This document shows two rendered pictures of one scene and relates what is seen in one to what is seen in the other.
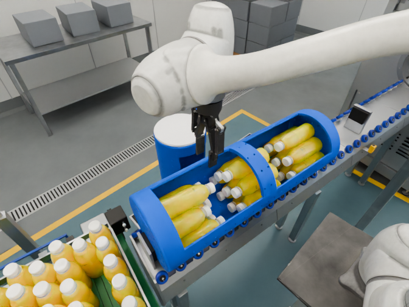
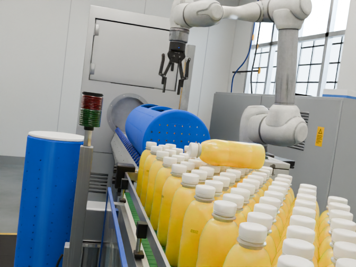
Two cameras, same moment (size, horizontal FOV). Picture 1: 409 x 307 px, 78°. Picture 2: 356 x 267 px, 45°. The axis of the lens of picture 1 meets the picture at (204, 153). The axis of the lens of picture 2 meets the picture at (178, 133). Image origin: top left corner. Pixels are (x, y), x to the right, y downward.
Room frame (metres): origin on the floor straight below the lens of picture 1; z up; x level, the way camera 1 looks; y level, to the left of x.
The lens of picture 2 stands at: (-0.25, 1.79, 1.26)
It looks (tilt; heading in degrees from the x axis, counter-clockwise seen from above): 4 degrees down; 293
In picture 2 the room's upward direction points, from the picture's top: 7 degrees clockwise
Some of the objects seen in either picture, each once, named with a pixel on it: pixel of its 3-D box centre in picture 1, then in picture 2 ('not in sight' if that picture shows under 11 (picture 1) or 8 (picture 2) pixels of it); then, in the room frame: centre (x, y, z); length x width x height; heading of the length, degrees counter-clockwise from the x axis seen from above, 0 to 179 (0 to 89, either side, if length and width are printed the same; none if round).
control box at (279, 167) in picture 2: not in sight; (264, 171); (0.06, 0.20, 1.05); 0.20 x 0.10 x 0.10; 125
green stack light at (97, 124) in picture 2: not in sight; (90, 117); (0.49, 0.72, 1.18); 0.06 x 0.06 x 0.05
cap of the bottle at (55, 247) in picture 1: (56, 247); (156, 149); (0.38, 0.48, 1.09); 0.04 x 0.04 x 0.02
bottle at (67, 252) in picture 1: (67, 260); (152, 178); (0.38, 0.48, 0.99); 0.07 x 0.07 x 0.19
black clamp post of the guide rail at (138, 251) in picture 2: not in sight; (140, 239); (0.18, 0.92, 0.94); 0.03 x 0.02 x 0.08; 125
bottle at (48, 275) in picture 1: (50, 280); not in sight; (0.31, 0.51, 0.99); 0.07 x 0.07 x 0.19
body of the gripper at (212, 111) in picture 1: (207, 110); (176, 52); (0.57, -0.01, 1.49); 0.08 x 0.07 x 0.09; 35
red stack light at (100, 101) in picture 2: not in sight; (91, 102); (0.49, 0.72, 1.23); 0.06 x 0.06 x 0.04
